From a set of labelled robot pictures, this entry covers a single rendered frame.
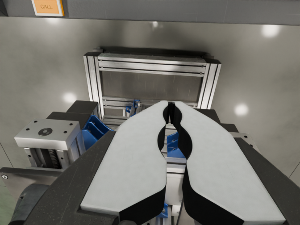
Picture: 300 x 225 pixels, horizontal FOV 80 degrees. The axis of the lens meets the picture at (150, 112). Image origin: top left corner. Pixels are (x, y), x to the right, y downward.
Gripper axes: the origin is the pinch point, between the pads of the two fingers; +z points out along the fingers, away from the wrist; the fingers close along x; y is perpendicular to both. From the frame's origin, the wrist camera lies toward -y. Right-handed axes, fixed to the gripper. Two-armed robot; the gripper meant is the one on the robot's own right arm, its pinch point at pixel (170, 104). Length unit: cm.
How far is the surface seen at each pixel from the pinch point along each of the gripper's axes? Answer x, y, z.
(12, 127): -141, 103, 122
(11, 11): -29.7, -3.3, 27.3
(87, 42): -53, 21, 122
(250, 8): 14.7, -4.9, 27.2
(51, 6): -20.8, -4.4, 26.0
